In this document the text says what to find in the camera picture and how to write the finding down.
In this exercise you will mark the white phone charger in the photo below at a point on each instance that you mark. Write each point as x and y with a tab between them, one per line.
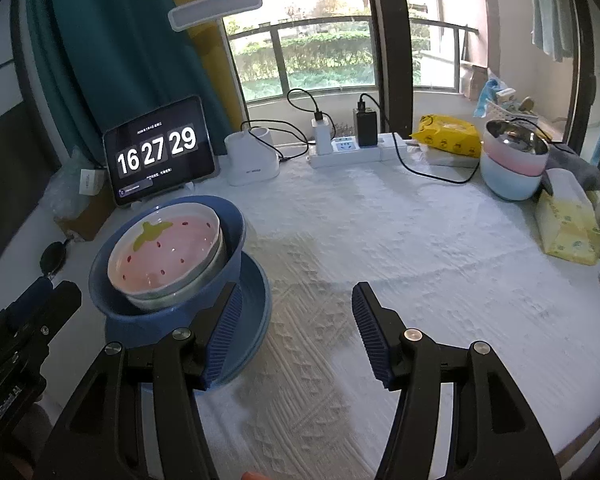
322	130

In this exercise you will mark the blue plate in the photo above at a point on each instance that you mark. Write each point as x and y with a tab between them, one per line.
250	328

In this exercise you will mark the tablet showing clock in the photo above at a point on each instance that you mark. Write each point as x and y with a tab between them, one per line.
158	151

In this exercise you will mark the yellow tissue pack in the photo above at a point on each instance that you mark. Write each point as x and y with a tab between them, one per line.
566	220

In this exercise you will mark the teal curtain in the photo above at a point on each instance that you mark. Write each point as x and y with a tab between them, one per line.
102	63

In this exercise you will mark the clear plastic bag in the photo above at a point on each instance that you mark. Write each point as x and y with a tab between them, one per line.
66	195

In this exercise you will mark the brown cardboard box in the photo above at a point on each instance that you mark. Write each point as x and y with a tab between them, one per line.
88	223

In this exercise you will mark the yellow wet wipes pack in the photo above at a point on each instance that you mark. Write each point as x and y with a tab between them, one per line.
449	134

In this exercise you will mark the pink strawberry bowl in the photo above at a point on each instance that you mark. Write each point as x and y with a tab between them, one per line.
165	250

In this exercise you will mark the black power adapter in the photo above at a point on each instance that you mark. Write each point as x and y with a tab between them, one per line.
366	127

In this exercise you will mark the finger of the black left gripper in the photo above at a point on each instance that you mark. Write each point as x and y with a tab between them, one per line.
31	299
63	302

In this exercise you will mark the cream white bowl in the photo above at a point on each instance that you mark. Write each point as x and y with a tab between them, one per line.
215	266

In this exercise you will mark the white desk lamp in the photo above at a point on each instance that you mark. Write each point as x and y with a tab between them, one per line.
251	156

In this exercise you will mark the pink and blue pot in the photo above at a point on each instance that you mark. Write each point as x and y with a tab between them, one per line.
514	155

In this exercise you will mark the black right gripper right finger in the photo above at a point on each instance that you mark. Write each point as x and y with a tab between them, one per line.
494	433

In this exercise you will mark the small white box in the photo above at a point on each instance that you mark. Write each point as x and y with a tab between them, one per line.
91	181

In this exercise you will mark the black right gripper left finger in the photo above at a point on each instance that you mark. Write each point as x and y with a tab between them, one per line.
99	433

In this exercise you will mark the white power strip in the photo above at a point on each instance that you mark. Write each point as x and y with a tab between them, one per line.
345	151

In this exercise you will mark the hanging light blue towel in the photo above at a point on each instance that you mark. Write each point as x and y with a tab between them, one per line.
552	28

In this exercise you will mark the black round object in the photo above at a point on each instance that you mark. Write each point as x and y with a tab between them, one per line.
54	258

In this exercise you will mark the white textured table cloth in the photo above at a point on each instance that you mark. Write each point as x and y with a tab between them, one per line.
454	261

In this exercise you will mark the large blue bowl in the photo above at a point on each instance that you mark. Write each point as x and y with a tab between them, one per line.
129	324

